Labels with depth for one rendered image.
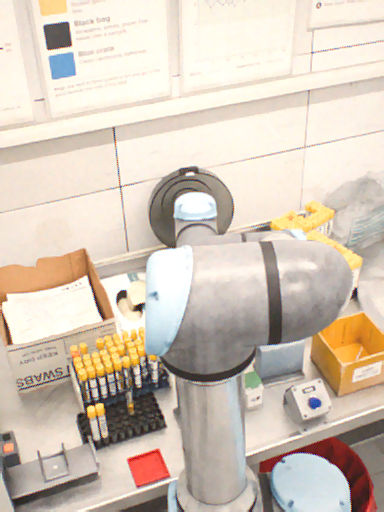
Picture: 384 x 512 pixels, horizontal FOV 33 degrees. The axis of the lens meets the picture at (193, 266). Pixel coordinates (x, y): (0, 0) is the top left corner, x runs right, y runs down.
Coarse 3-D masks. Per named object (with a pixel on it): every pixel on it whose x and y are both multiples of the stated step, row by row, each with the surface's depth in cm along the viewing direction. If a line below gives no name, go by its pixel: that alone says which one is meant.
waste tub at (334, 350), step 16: (336, 320) 146; (352, 320) 148; (368, 320) 147; (320, 336) 142; (336, 336) 150; (352, 336) 152; (368, 336) 148; (320, 352) 145; (336, 352) 151; (352, 352) 151; (368, 352) 150; (320, 368) 147; (336, 368) 139; (352, 368) 137; (368, 368) 139; (336, 384) 140; (352, 384) 140; (368, 384) 142
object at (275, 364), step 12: (264, 348) 140; (276, 348) 140; (288, 348) 141; (300, 348) 142; (264, 360) 141; (276, 360) 142; (288, 360) 143; (300, 360) 145; (264, 372) 144; (276, 372) 145; (288, 372) 146; (300, 372) 146; (264, 384) 144
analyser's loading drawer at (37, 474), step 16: (64, 448) 124; (80, 448) 128; (32, 464) 125; (48, 464) 125; (64, 464) 125; (80, 464) 125; (96, 464) 124; (16, 480) 123; (32, 480) 123; (48, 480) 122; (64, 480) 123; (16, 496) 120
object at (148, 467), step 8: (136, 456) 130; (144, 456) 131; (152, 456) 131; (160, 456) 130; (128, 464) 129; (136, 464) 129; (144, 464) 129; (152, 464) 129; (160, 464) 129; (136, 472) 128; (144, 472) 128; (152, 472) 128; (160, 472) 128; (168, 472) 127; (136, 480) 126; (144, 480) 126; (152, 480) 126
